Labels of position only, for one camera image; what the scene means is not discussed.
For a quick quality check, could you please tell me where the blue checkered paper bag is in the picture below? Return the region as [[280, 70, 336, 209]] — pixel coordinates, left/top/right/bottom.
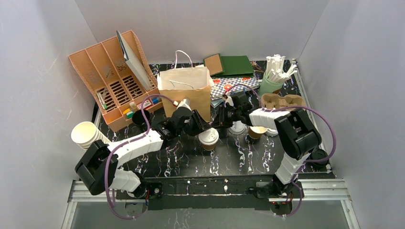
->
[[211, 77, 261, 101]]

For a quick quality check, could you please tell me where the kraft paper takeout bag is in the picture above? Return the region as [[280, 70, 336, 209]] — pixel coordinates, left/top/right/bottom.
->
[[157, 50, 213, 122]]

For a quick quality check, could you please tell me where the stack of white paper cups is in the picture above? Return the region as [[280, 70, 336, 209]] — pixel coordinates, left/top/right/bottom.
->
[[71, 121, 111, 150]]

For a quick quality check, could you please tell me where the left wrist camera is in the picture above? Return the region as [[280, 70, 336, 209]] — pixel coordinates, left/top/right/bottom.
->
[[176, 98, 192, 111]]

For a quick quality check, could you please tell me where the stack of pulp cup carriers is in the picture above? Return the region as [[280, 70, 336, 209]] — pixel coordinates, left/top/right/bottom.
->
[[261, 93, 306, 110]]

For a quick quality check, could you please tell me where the brown paper coffee cup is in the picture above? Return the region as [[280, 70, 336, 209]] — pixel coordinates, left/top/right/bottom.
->
[[198, 127, 220, 151]]

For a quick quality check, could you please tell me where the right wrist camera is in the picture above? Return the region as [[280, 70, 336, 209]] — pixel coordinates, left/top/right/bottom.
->
[[223, 94, 234, 107]]

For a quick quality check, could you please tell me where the green cup with straws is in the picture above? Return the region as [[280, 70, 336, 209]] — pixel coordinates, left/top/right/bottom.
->
[[258, 54, 297, 96]]

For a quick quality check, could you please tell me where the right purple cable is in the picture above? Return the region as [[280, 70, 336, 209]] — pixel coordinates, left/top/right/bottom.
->
[[224, 83, 337, 219]]

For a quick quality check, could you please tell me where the stack of white cup lids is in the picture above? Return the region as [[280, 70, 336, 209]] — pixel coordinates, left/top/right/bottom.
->
[[266, 128, 278, 136]]

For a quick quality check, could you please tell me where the green paper bag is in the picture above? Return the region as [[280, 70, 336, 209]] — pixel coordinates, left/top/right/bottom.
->
[[203, 53, 254, 78]]

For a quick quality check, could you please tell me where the red white card box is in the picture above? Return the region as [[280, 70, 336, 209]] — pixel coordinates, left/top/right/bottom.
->
[[137, 99, 153, 110]]

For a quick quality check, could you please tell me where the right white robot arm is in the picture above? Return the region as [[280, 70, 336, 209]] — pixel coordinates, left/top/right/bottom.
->
[[211, 92, 321, 195]]

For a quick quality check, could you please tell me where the single white cup lid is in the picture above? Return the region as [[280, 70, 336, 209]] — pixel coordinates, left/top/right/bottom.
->
[[228, 121, 246, 135]]

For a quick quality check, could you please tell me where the white board in organizer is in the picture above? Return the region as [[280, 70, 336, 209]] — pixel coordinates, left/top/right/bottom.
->
[[116, 31, 151, 91]]

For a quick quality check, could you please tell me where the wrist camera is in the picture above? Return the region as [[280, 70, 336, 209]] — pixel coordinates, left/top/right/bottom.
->
[[176, 98, 192, 111], [223, 94, 234, 107]]

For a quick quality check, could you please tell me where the green pen in organizer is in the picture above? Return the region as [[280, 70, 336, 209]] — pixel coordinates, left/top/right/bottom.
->
[[96, 92, 108, 110]]

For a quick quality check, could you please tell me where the black cup lid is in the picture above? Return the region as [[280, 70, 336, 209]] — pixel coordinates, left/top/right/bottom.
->
[[309, 148, 329, 168], [132, 110, 150, 128]]

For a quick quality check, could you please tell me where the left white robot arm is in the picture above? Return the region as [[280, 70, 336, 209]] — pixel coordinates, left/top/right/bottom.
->
[[75, 107, 211, 195]]

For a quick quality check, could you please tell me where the orange plastic desk organizer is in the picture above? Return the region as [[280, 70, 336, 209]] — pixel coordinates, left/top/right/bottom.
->
[[68, 30, 159, 132]]

